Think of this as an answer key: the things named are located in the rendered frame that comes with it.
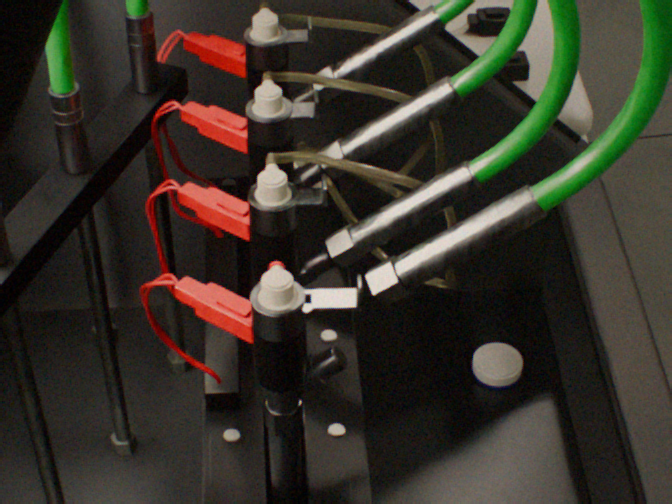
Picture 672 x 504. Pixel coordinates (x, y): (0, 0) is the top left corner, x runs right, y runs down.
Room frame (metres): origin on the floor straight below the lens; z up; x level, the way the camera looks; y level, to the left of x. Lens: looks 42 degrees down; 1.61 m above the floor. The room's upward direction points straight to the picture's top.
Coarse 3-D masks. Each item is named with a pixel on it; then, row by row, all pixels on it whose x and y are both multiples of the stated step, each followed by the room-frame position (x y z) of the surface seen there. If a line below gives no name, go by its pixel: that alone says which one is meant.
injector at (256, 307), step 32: (256, 288) 0.49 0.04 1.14; (256, 320) 0.48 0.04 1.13; (288, 320) 0.47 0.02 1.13; (256, 352) 0.48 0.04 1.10; (288, 352) 0.47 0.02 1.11; (288, 384) 0.47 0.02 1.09; (320, 384) 0.48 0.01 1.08; (288, 416) 0.48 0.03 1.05; (288, 448) 0.48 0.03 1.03; (288, 480) 0.48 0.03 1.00
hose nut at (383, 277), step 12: (384, 264) 0.49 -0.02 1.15; (372, 276) 0.49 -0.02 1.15; (384, 276) 0.48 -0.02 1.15; (396, 276) 0.48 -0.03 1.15; (372, 288) 0.48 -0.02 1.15; (384, 288) 0.48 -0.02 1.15; (396, 288) 0.48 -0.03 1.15; (408, 288) 0.48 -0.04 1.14; (384, 300) 0.48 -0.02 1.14; (396, 300) 0.48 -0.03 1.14
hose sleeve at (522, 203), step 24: (528, 192) 0.49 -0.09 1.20; (480, 216) 0.49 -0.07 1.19; (504, 216) 0.49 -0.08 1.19; (528, 216) 0.48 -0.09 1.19; (432, 240) 0.49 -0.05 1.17; (456, 240) 0.48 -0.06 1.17; (480, 240) 0.48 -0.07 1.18; (408, 264) 0.48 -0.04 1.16; (432, 264) 0.48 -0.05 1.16; (456, 264) 0.48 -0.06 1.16
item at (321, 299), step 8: (352, 288) 0.49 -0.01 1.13; (312, 296) 0.49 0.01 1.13; (320, 296) 0.49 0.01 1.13; (328, 296) 0.49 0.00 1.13; (336, 296) 0.49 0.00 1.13; (344, 296) 0.49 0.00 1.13; (352, 296) 0.49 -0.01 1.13; (304, 304) 0.48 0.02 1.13; (312, 304) 0.48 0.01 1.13; (320, 304) 0.48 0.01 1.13; (328, 304) 0.48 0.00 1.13; (336, 304) 0.48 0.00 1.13; (344, 304) 0.48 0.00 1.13; (352, 304) 0.48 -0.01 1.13; (304, 312) 0.48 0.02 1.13
